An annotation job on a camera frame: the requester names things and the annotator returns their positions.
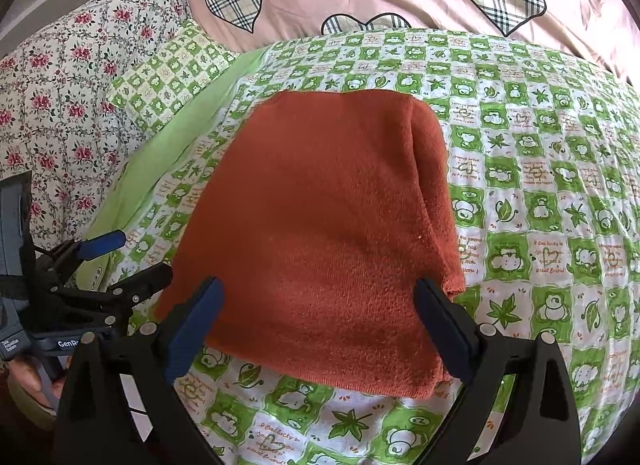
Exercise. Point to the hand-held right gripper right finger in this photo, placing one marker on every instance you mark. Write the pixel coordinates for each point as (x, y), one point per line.
(444, 330)

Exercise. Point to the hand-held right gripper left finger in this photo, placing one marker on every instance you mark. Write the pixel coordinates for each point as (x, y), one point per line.
(196, 330)

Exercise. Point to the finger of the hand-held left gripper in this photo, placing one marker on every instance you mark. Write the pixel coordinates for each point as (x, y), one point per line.
(145, 281)
(105, 243)

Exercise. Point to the orange knit sweater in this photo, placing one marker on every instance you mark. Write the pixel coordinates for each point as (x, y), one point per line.
(320, 235)

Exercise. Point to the person's left hand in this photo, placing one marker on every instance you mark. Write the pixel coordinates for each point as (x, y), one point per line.
(27, 377)

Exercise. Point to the floral bedsheet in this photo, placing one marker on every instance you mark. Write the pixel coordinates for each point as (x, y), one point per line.
(75, 95)

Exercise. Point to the green checked blanket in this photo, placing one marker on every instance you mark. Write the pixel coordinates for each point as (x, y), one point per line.
(525, 185)

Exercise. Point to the green checked pillow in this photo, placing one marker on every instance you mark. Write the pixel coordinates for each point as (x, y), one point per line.
(170, 75)

